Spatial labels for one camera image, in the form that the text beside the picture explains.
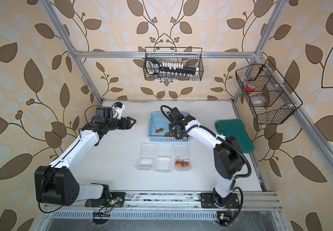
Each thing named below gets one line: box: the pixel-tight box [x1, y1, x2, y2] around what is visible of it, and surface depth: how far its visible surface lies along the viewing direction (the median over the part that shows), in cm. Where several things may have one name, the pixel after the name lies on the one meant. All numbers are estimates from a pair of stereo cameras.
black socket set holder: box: [144, 57, 200, 76], surface depth 84 cm
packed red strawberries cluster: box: [174, 156, 190, 168], surface depth 87 cm
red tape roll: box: [245, 85, 256, 92], surface depth 84 cm
